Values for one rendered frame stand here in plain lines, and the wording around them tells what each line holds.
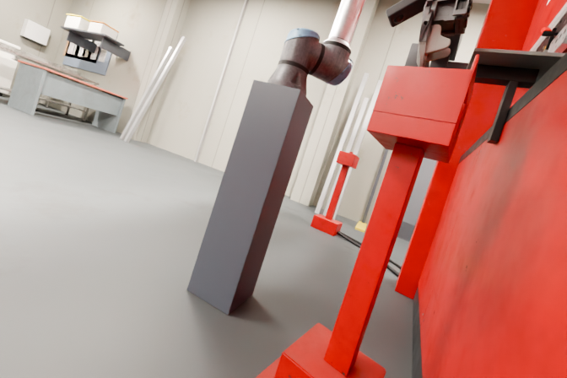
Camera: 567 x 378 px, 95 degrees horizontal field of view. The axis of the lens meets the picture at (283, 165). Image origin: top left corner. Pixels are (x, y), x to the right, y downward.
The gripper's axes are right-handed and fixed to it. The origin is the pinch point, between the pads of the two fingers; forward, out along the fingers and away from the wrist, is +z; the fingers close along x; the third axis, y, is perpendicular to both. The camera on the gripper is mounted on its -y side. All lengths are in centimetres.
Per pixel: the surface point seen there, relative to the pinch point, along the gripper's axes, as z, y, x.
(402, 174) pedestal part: 24.8, 1.4, 2.1
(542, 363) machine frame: 43, 22, -24
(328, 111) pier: -75, -164, 288
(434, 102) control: 10.3, 5.4, -4.9
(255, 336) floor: 82, -30, 9
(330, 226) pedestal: 70, -78, 178
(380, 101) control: 10.7, -4.9, -4.9
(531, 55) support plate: -13.4, 21.3, 23.3
